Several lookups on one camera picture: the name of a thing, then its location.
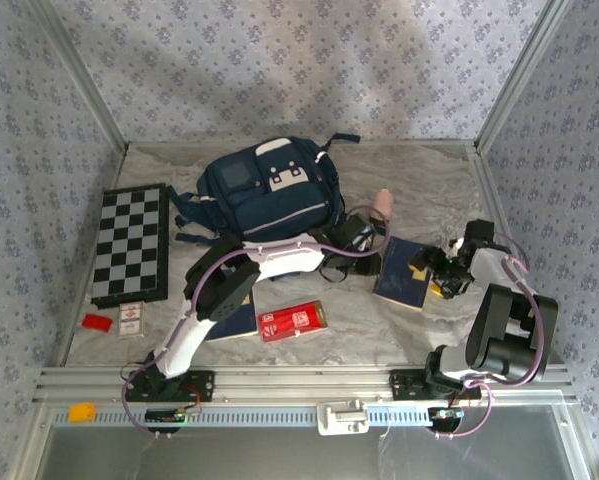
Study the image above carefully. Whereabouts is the navy book with gold emblem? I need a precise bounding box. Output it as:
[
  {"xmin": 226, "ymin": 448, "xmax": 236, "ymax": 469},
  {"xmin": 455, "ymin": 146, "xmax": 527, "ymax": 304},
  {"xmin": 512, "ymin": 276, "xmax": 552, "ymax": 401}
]
[{"xmin": 372, "ymin": 235, "xmax": 433, "ymax": 312}]

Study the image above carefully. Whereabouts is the pink bandage roll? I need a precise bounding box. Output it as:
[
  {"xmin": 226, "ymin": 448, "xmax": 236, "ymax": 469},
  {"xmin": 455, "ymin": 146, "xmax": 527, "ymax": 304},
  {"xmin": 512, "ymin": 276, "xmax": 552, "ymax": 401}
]
[{"xmin": 371, "ymin": 188, "xmax": 395, "ymax": 224}]

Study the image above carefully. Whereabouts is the navy blue student backpack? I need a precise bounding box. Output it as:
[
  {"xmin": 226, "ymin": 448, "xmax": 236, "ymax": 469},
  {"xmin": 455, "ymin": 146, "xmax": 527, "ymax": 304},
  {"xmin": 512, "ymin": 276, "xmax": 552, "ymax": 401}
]
[{"xmin": 167, "ymin": 132, "xmax": 363, "ymax": 247}]

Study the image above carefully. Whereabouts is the plain navy book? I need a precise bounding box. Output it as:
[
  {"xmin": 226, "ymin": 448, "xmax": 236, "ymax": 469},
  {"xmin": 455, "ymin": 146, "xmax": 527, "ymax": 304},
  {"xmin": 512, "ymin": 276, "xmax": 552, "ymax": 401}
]
[{"xmin": 206, "ymin": 284, "xmax": 259, "ymax": 343}]

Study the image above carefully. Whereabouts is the red printed box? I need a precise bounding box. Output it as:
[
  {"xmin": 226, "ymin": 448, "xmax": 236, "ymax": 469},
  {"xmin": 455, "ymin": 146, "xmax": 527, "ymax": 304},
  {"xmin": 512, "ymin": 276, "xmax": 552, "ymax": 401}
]
[{"xmin": 257, "ymin": 299, "xmax": 329, "ymax": 344}]

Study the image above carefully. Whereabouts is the grey metal panel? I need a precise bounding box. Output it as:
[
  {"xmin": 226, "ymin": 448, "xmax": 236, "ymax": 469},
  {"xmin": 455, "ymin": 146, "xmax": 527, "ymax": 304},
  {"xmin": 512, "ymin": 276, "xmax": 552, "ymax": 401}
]
[{"xmin": 26, "ymin": 422, "xmax": 588, "ymax": 480}]

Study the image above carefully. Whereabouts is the black grey chessboard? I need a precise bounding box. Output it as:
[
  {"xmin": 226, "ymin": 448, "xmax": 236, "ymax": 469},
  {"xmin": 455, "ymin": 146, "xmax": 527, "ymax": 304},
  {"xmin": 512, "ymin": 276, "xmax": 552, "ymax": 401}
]
[{"xmin": 89, "ymin": 183, "xmax": 171, "ymax": 310}]

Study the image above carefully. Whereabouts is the playing card deck box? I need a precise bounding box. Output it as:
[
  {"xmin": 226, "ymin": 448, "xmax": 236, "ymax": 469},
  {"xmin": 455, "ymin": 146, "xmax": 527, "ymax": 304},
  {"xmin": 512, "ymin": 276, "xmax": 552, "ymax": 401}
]
[{"xmin": 117, "ymin": 301, "xmax": 147, "ymax": 339}]

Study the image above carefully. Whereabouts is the small red block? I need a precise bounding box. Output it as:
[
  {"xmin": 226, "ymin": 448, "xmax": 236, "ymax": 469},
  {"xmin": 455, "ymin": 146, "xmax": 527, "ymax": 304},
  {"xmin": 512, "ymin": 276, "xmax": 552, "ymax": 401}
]
[{"xmin": 82, "ymin": 313, "xmax": 114, "ymax": 333}]

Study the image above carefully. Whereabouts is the small yellow block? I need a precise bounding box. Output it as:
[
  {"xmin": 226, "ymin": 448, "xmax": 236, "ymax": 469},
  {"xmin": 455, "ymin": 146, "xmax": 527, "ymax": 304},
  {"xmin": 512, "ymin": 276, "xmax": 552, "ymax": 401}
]
[{"xmin": 68, "ymin": 402, "xmax": 96, "ymax": 424}]

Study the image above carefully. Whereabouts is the aluminium side rail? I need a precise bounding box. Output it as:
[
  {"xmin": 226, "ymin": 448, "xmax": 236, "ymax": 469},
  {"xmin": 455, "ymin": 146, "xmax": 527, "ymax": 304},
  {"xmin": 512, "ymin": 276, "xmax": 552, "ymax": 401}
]
[{"xmin": 468, "ymin": 144, "xmax": 553, "ymax": 366}]

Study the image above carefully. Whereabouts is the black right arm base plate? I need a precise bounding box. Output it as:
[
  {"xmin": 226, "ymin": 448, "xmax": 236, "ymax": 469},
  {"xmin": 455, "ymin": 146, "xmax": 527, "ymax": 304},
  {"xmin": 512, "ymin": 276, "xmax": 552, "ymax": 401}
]
[{"xmin": 389, "ymin": 368, "xmax": 483, "ymax": 401}]

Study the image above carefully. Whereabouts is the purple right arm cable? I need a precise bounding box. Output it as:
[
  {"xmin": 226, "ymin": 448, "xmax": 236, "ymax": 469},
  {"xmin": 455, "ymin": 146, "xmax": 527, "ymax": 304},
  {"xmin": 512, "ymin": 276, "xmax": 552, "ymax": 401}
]
[{"xmin": 448, "ymin": 232, "xmax": 550, "ymax": 441}]

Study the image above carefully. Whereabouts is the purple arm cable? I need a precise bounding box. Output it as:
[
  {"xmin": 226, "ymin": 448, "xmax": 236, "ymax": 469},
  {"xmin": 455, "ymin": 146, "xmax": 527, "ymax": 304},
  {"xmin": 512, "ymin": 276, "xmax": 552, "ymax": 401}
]
[
  {"xmin": 448, "ymin": 232, "xmax": 550, "ymax": 441},
  {"xmin": 121, "ymin": 203, "xmax": 380, "ymax": 441}
]

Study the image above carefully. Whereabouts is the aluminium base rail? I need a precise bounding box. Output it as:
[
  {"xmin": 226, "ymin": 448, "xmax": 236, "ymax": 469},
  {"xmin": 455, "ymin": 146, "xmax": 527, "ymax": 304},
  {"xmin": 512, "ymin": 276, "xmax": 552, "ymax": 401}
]
[{"xmin": 32, "ymin": 364, "xmax": 579, "ymax": 405}]

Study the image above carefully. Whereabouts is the white plastic latch bracket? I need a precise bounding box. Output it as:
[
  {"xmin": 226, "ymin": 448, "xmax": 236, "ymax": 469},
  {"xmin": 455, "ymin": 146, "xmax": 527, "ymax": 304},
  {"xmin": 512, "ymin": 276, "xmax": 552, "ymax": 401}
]
[{"xmin": 316, "ymin": 399, "xmax": 371, "ymax": 436}]

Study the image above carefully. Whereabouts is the slotted grey cable duct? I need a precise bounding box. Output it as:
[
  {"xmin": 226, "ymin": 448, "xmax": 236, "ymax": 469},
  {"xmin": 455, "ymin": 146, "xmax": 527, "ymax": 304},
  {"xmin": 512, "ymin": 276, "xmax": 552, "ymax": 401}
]
[{"xmin": 48, "ymin": 405, "xmax": 480, "ymax": 429}]

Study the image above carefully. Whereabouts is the aluminium frame post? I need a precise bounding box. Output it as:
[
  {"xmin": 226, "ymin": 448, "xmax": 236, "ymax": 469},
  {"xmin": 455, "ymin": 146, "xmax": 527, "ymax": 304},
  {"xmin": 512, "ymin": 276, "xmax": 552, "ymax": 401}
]
[
  {"xmin": 473, "ymin": 0, "xmax": 575, "ymax": 156},
  {"xmin": 28, "ymin": 0, "xmax": 130, "ymax": 156}
]

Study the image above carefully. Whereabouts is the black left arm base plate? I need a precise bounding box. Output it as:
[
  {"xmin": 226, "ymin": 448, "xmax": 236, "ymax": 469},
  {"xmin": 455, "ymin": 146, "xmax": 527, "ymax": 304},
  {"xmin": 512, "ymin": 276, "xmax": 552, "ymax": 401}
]
[{"xmin": 123, "ymin": 369, "xmax": 216, "ymax": 404}]

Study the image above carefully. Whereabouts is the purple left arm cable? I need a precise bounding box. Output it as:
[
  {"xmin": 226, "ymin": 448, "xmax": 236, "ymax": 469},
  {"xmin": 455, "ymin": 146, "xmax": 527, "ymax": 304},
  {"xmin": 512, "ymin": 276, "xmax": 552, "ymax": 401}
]
[{"xmin": 121, "ymin": 203, "xmax": 380, "ymax": 441}]

